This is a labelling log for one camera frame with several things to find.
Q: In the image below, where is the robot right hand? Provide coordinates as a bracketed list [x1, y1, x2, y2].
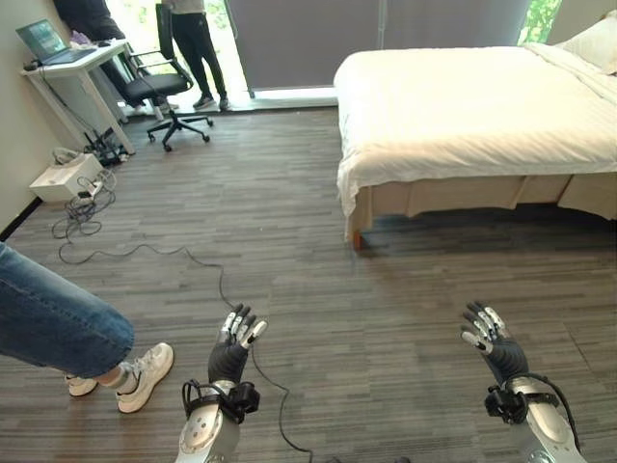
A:
[460, 301, 530, 386]

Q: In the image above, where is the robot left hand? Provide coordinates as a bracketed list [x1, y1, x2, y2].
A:
[207, 302, 269, 385]

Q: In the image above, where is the person in jeans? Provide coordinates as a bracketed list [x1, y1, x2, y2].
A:
[0, 242, 175, 415]

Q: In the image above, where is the white power strip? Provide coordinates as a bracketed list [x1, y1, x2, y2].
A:
[76, 178, 105, 199]

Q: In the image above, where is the white cardboard box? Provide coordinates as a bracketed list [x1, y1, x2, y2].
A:
[28, 152, 105, 202]

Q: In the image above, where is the white duvet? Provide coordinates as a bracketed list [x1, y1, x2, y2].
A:
[333, 41, 617, 242]

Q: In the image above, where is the black office chair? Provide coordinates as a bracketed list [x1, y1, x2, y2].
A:
[121, 2, 215, 153]

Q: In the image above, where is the person in black trousers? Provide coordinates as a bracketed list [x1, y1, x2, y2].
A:
[166, 0, 230, 112]

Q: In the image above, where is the white desk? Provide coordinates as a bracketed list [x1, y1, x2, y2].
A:
[19, 39, 137, 156]

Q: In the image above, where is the white pillow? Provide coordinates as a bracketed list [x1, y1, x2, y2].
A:
[558, 17, 617, 76]

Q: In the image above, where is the person at desk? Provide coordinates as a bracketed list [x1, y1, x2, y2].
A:
[51, 0, 180, 116]

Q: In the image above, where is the grey roller blind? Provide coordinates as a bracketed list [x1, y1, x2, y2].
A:
[227, 0, 532, 99]

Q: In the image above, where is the open laptop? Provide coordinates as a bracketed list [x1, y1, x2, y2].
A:
[15, 18, 98, 68]

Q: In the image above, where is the long black floor cable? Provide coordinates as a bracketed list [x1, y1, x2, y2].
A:
[51, 202, 314, 455]

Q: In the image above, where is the bed with beige frame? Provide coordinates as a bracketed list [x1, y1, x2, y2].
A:
[334, 10, 617, 251]

